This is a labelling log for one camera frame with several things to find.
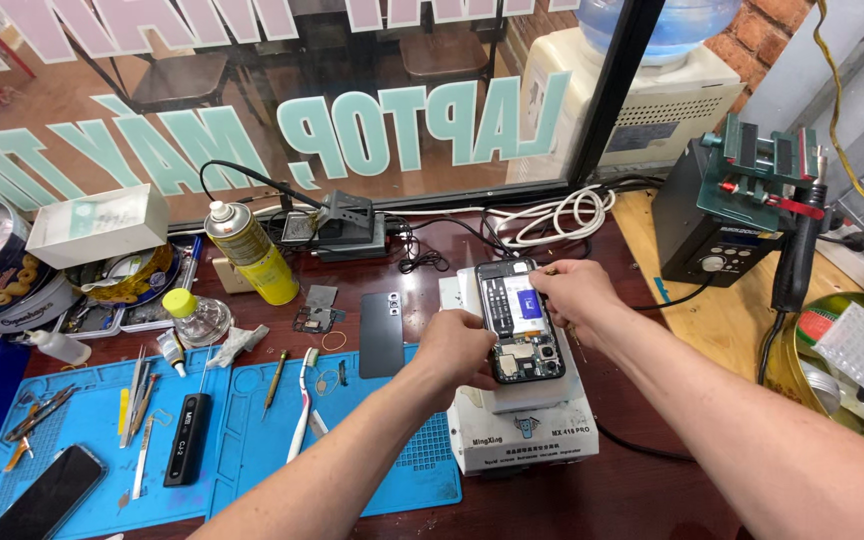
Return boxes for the person's left hand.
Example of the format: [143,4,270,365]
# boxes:
[413,308,506,393]

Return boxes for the person's right hand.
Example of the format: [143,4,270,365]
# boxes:
[543,258,633,333]

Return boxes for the dark grey phone back cover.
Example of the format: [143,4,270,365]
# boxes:
[358,291,406,381]

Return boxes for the white screen separator machine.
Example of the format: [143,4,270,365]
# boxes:
[438,265,601,478]

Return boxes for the black hot air station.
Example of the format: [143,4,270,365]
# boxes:
[651,138,802,288]

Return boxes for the grey metal shield plate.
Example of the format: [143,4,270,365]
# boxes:
[303,284,339,311]

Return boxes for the blue repair mat with grid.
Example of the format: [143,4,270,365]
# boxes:
[205,343,464,520]

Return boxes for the grey soldering iron stand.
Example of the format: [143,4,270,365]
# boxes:
[280,189,390,264]

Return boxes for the white toothbrush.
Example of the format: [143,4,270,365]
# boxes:
[285,345,321,465]

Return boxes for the white water dispenser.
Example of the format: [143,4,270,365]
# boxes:
[505,27,749,186]

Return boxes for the gold round tin with parts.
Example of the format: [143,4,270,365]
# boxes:
[757,291,864,460]

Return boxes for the crumpled white tissue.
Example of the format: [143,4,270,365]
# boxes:
[204,323,271,369]

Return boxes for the green metal clamp fixture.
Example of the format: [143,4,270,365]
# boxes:
[696,113,828,221]

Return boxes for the yellow spray can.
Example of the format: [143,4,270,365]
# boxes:
[203,200,301,308]

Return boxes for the clear bottle with yellow cap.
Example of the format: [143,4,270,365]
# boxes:
[161,287,235,348]

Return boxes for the white power strip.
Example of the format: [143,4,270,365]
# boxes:
[814,238,864,303]

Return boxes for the blue water bottle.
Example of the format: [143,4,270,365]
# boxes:
[575,0,743,68]

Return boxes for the black electric screwdriver pen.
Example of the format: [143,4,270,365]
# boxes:
[162,392,214,489]

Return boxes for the small glue tube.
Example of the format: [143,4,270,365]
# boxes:
[155,327,188,378]

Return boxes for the dark wooden chair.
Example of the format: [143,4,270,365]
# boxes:
[399,0,510,85]
[70,28,270,130]

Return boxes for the dark tipped tweezers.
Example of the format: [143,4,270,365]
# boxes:
[130,360,161,438]

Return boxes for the silver tweezers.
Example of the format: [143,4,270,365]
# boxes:
[119,345,147,450]

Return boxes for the parts tray with tin lid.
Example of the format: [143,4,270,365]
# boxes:
[52,235,202,336]

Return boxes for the large blue repair mat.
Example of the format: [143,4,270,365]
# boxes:
[0,346,232,540]

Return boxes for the white cardboard box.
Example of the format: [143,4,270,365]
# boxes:
[24,183,171,270]

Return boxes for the white squeeze bottle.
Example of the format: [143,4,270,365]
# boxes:
[26,327,93,367]

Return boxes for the black smartphone with dark screen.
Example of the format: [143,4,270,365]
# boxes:
[0,443,109,540]

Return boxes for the coiled white cable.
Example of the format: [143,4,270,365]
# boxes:
[490,184,618,249]

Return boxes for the tangled black cable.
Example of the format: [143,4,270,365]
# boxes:
[387,214,451,276]

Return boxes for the black phone inner frame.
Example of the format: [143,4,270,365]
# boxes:
[291,305,348,336]

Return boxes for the black power cable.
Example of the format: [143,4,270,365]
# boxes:
[594,271,717,464]

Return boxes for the yellow handled screwdriver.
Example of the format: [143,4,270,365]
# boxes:
[262,349,290,422]

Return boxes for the black hot air handle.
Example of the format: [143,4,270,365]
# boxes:
[770,183,828,314]

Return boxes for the yellow cable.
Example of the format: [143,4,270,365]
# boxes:
[812,0,864,258]

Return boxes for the white handled spudger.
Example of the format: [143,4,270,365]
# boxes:
[131,410,175,501]

